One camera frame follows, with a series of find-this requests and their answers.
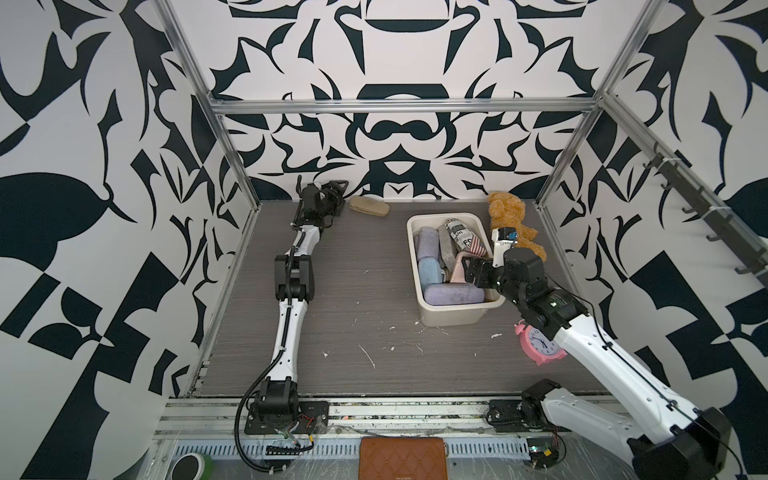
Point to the tan fabric case at back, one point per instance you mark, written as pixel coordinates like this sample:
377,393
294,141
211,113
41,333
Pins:
369,206

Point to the purple case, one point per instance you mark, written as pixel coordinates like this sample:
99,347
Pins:
451,294

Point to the light blue case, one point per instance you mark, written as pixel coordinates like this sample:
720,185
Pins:
430,272

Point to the brown quilted wallet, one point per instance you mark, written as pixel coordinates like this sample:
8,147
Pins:
402,458

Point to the cream plastic storage box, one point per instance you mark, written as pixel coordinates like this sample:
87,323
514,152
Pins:
458,315

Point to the tan teddy bear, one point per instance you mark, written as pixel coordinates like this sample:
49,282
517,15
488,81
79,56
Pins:
507,210

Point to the purple case horizontal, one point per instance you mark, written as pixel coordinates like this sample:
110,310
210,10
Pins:
428,243

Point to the grey wall hook rail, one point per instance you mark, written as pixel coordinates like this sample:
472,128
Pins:
702,203

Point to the pink case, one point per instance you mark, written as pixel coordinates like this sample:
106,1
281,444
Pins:
458,273

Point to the pink alarm clock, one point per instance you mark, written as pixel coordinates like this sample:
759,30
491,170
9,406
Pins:
537,346

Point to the green tape roll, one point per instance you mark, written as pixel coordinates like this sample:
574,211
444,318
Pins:
193,466

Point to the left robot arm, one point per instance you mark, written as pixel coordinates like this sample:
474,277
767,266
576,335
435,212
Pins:
275,398

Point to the grey fabric case horizontal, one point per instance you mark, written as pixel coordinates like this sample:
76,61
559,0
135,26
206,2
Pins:
447,250

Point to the newspaper print case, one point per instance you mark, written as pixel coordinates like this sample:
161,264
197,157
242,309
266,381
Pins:
464,238

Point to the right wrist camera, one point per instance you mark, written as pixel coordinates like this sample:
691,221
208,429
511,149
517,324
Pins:
504,238

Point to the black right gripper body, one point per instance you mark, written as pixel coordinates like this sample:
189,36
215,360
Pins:
490,277

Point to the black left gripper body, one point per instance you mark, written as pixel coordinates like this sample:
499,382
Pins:
330,204

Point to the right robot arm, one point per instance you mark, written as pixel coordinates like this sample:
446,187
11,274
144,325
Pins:
662,435

